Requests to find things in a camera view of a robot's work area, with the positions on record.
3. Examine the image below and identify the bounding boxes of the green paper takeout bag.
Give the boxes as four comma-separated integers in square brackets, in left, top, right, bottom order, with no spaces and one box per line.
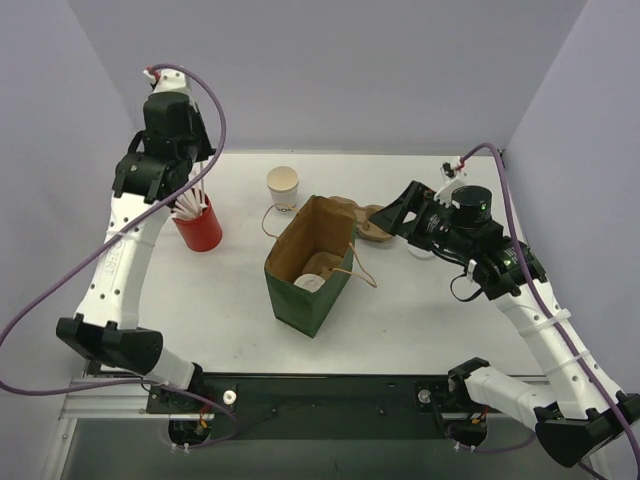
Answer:
[263,196,377,338]

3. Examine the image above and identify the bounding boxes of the red straw holder cup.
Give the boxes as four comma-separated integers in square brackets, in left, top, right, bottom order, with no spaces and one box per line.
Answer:
[172,196,223,253]

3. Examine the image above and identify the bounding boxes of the stacked white paper cups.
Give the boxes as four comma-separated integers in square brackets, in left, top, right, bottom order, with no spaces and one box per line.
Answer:
[266,166,299,212]

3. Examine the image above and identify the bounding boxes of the brown pulp cup carrier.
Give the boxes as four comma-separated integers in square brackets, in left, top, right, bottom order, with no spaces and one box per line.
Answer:
[302,252,343,280]

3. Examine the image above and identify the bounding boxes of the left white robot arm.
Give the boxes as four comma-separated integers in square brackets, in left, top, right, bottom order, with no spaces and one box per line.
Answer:
[56,92,212,412]

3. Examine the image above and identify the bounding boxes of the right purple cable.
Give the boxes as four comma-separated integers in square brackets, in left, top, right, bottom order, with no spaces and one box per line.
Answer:
[444,143,640,480]

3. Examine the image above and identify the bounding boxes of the white wrapped straws bundle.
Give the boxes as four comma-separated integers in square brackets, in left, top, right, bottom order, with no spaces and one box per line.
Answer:
[171,189,206,221]

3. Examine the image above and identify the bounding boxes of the aluminium frame rail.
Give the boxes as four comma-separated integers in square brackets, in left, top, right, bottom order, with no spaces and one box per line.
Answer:
[59,378,148,420]

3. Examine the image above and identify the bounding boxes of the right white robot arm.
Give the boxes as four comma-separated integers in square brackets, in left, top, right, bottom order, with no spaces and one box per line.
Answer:
[370,181,639,468]

